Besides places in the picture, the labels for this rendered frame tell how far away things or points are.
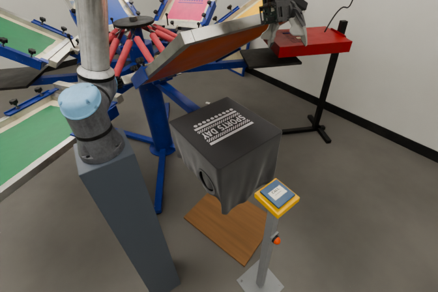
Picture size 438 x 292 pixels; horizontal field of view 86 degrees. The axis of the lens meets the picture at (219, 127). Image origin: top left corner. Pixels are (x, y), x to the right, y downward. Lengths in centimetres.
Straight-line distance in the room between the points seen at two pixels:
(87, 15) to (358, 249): 209
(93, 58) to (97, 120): 20
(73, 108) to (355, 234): 201
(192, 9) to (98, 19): 200
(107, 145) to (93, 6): 42
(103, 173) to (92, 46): 41
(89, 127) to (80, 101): 9
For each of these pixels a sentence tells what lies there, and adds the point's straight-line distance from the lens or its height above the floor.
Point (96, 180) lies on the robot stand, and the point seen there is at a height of 115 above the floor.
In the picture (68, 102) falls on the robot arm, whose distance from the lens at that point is 81.
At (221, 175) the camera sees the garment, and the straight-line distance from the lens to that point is 113.
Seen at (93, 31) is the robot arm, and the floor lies 157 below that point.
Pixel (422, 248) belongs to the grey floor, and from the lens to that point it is 238.
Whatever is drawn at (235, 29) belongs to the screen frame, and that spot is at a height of 153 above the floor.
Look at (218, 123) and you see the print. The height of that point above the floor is 95.
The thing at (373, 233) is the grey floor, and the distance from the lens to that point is 228.
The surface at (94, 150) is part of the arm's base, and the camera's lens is 87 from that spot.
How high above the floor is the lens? 176
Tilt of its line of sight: 38 degrees down
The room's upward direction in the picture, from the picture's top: 3 degrees counter-clockwise
